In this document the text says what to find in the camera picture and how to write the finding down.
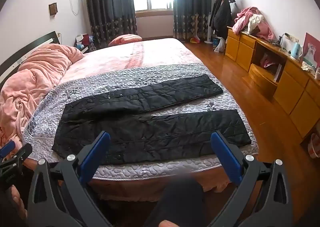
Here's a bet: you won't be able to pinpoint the white fan stand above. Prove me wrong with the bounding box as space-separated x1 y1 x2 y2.
204 12 215 44

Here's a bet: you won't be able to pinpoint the grey quilted blanket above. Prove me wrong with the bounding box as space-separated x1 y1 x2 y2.
21 62 258 181

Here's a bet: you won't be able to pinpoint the black quilted pants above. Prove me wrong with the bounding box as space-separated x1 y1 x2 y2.
51 73 252 165

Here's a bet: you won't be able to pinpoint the dark nightstand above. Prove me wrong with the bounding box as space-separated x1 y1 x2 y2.
74 41 93 54

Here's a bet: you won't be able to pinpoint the dark hanging coat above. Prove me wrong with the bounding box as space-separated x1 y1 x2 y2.
209 0 234 39

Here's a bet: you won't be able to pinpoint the pink framed picture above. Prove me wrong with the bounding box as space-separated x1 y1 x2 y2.
301 33 320 68

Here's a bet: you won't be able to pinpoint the pink waste bin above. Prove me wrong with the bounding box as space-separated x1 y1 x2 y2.
307 133 320 159

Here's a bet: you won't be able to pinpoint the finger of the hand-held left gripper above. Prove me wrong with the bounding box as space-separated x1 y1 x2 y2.
0 140 16 158
0 143 33 168

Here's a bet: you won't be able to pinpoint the dark wooden headboard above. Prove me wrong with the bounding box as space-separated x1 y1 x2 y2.
0 31 60 83

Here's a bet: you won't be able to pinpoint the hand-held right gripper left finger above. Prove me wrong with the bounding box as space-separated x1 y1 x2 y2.
27 131 112 227

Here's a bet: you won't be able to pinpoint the pink cloth in dresser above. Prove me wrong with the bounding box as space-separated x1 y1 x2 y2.
260 54 278 70

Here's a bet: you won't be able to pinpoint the yellow wooden dresser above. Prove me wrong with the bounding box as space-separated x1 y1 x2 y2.
224 26 320 139

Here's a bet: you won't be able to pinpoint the white wall cable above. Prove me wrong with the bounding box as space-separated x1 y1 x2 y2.
68 0 83 16

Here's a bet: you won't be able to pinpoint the pile of pink clothes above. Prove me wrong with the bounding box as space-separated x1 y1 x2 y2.
232 7 275 41

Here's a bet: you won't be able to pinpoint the dark patterned curtain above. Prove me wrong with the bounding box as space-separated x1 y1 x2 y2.
173 0 213 41
84 0 137 43

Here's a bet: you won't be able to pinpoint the pink pillow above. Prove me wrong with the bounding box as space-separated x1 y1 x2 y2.
108 34 143 47

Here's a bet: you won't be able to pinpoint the light blue kettle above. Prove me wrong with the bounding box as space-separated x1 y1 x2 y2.
290 42 303 59

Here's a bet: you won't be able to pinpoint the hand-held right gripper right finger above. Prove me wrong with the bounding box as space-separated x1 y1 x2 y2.
210 131 294 227

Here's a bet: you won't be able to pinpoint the person's leg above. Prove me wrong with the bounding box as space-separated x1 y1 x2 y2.
146 176 207 227

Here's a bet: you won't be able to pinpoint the pink fluffy comforter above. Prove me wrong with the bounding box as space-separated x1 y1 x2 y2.
0 44 85 146

